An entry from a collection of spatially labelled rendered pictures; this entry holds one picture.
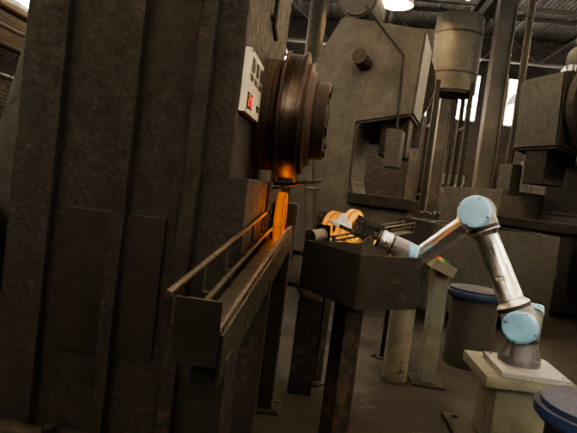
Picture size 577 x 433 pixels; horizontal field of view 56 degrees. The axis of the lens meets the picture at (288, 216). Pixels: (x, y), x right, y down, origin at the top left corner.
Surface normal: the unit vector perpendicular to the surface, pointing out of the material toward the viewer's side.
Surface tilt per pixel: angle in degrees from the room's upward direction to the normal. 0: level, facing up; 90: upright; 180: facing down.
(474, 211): 84
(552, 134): 92
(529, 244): 90
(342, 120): 90
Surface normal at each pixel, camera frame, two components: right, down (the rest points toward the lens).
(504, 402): -0.07, 0.04
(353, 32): -0.33, 0.01
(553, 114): -0.96, -0.07
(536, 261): 0.18, 0.07
